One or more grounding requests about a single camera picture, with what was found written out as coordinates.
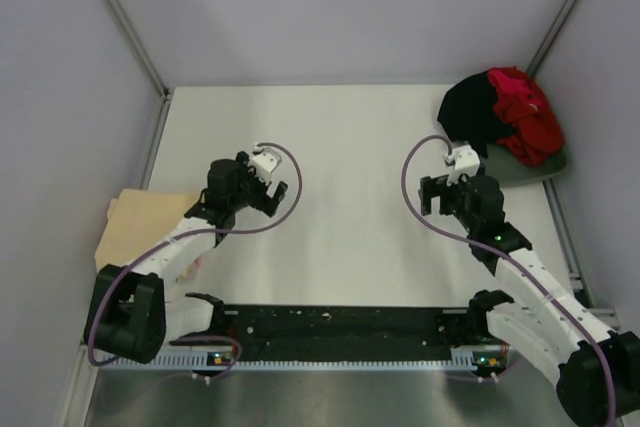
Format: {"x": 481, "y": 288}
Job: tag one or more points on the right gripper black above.
{"x": 435, "y": 187}

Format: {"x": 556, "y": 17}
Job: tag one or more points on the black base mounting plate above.
{"x": 281, "y": 332}

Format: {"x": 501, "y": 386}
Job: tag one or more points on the black t shirt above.
{"x": 467, "y": 114}

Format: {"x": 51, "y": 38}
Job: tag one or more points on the cream yellow t shirt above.
{"x": 136, "y": 221}

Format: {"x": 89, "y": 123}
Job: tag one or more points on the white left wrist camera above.
{"x": 264, "y": 161}

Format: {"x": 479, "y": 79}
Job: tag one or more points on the red t shirt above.
{"x": 523, "y": 105}

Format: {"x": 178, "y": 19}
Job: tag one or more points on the grey plastic tray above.
{"x": 510, "y": 172}

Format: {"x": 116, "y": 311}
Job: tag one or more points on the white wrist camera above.
{"x": 462, "y": 161}
{"x": 264, "y": 161}

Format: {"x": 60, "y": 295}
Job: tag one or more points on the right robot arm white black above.
{"x": 593, "y": 368}

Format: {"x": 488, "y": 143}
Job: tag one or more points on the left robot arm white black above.
{"x": 130, "y": 315}

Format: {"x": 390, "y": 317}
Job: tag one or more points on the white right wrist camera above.
{"x": 462, "y": 161}

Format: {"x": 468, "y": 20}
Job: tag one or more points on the grey slotted cable duct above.
{"x": 211, "y": 360}

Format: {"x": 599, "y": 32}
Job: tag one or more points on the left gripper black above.
{"x": 264, "y": 202}

